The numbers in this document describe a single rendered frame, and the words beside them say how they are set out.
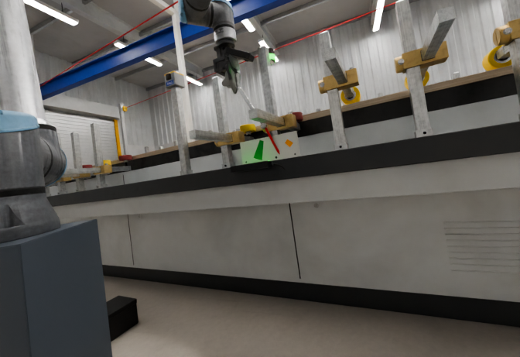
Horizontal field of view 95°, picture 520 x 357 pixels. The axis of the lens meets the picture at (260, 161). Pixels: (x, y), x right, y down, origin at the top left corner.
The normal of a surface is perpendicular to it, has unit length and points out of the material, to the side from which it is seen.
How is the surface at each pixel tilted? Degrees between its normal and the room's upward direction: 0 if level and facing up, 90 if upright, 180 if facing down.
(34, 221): 70
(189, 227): 90
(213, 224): 90
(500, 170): 90
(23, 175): 90
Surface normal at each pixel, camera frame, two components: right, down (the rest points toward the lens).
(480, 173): -0.45, 0.03
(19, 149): 0.97, -0.14
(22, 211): 0.83, -0.47
